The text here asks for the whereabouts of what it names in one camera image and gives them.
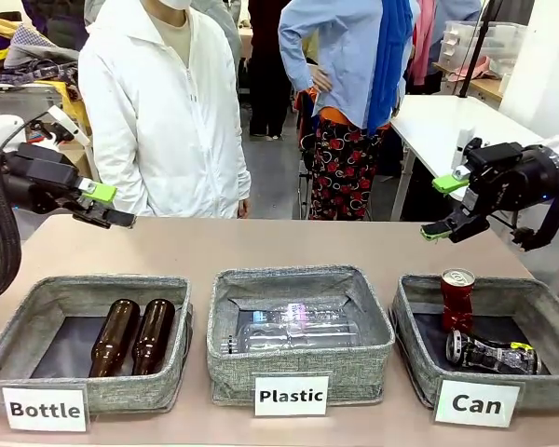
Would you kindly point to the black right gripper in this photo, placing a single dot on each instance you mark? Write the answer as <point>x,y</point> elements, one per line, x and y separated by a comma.
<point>512,177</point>

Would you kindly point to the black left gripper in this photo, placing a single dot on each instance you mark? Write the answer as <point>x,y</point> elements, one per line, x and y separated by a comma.
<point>37,181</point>

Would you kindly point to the crushed red can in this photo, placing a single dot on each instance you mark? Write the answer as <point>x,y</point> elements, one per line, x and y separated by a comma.
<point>457,302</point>

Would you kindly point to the brown glass bottle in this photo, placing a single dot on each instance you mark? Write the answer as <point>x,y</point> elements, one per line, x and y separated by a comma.
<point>114,340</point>
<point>154,335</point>

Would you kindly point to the crushed black can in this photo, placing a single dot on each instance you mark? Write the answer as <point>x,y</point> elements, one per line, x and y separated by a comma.
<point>489,356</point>

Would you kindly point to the small pink-label plastic bottle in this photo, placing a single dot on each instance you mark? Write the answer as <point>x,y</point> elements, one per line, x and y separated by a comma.
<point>298,313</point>

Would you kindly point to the large clear plastic bottle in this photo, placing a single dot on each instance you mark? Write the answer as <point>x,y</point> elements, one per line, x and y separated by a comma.
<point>293,337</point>

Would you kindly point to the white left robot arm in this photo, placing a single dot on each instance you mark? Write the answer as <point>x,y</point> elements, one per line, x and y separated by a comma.
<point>0,128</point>

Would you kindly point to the grey basket labelled Can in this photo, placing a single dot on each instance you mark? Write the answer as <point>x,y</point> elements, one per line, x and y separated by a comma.
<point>410,335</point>

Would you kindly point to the grey basket labelled Bottle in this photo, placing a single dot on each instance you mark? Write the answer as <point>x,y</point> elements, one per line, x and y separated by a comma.
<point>121,393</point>

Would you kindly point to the white Can sign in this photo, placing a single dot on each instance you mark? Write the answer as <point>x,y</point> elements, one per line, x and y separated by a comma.
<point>476,403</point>

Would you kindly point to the grey basket labelled Plastic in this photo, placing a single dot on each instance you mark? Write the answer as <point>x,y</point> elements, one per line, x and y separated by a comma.
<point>303,372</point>

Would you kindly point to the person's left hand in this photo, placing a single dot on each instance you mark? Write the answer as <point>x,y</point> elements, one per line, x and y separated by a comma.
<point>244,208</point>

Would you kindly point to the blue-shirt person's hand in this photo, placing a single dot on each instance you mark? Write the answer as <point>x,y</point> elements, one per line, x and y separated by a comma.
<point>322,79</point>

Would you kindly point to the white folding table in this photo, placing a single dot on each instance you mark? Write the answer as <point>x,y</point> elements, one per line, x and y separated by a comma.
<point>447,125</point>

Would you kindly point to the person in white coat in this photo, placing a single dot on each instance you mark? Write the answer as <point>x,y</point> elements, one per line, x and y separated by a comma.
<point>158,130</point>

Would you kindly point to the yellow cloth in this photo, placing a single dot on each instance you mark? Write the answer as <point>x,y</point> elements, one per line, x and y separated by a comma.
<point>74,102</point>

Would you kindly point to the wooden desk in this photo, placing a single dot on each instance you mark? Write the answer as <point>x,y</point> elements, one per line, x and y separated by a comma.
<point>480,86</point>

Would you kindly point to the blue scarf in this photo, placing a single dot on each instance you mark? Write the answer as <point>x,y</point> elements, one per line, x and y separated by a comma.
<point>389,60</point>

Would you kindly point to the black stand pole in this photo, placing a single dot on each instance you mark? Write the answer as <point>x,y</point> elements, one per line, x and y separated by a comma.
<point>477,46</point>

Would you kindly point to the pile of clothes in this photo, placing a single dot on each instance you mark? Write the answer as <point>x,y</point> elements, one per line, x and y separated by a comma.
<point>32,56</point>

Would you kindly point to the pink hanging garment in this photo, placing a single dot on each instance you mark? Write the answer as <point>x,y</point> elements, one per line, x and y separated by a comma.
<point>424,42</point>

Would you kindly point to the clear plastic storage boxes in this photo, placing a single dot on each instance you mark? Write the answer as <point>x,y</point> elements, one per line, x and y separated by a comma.
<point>494,42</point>

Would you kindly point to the person in blue shirt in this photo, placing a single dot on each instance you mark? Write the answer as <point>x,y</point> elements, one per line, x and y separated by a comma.
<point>344,60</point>

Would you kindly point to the white Bottle sign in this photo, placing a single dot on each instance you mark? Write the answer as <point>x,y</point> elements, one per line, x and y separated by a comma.
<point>44,410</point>

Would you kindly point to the person in dark clothes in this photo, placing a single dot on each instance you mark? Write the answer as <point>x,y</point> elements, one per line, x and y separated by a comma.
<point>270,70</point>

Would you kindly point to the white Plastic sign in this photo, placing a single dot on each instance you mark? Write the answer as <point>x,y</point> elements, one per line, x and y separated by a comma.
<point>291,396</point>

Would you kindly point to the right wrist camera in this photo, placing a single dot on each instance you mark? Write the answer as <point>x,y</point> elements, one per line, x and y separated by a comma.
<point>462,144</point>

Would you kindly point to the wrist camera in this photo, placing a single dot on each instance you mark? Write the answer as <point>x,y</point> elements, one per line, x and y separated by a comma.
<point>462,144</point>
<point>60,121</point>

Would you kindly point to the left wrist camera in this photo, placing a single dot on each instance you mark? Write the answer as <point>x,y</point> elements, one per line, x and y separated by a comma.
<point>60,121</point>

